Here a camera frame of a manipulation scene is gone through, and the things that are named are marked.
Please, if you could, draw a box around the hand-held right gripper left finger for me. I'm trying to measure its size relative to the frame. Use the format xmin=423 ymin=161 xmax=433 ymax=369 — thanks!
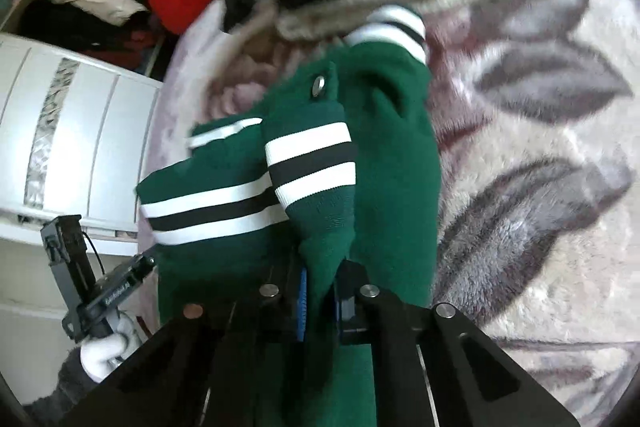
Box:
xmin=57 ymin=264 xmax=308 ymax=427

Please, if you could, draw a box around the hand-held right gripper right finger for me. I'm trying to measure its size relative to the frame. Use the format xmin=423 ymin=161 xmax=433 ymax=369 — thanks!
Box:
xmin=332 ymin=259 xmax=583 ymax=427

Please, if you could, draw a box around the green and cream varsity jacket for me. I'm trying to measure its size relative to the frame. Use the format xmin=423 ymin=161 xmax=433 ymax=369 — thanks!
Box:
xmin=135 ymin=4 xmax=444 ymax=427

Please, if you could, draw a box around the person's left forearm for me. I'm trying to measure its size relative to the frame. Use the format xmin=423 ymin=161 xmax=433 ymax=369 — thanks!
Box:
xmin=22 ymin=347 xmax=102 ymax=426

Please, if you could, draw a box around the dark clothes pile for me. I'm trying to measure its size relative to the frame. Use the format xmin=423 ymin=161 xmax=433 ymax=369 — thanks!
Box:
xmin=15 ymin=0 xmax=169 ymax=80

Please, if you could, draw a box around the person's left hand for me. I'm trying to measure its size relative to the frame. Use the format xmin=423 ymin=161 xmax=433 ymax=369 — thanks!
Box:
xmin=80 ymin=311 xmax=139 ymax=383

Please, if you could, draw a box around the floral plush blanket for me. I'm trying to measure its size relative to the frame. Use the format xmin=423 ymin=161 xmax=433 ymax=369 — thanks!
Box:
xmin=137 ymin=0 xmax=640 ymax=427

